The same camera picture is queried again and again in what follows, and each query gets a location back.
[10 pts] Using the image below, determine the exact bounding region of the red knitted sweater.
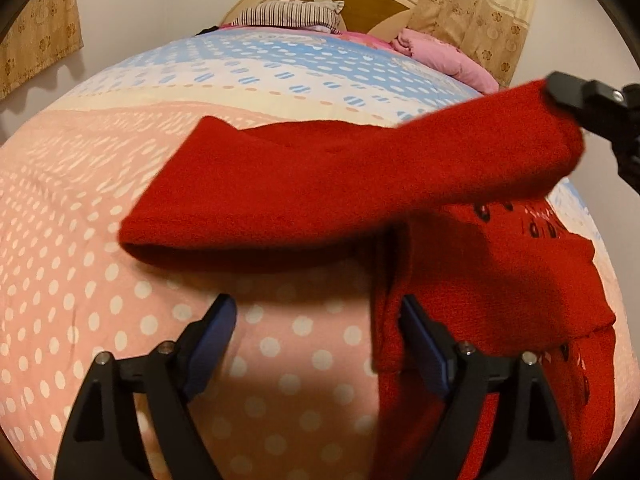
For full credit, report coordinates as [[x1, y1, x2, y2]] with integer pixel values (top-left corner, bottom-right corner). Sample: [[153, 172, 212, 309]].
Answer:
[[118, 80, 615, 479]]

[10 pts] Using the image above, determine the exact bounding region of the beige curtain behind headboard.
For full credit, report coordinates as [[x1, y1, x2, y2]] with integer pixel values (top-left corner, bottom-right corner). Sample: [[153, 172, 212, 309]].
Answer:
[[408, 0, 536, 88]]

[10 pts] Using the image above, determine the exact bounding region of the polka dot bed sheet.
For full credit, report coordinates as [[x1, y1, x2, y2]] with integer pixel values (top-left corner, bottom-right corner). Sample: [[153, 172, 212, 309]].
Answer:
[[1, 28, 639, 479]]

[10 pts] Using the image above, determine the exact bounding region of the pink folded blanket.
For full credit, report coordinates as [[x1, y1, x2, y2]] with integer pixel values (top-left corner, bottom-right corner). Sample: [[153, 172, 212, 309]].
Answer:
[[336, 28, 500, 96]]

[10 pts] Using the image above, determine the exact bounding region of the striped pillow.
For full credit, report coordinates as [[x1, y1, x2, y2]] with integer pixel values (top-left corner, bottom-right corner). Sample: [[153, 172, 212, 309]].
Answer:
[[231, 0, 345, 32]]

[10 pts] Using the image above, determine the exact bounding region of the beige curtain at left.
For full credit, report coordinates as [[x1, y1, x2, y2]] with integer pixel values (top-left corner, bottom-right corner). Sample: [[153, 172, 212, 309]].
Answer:
[[1, 0, 84, 99]]

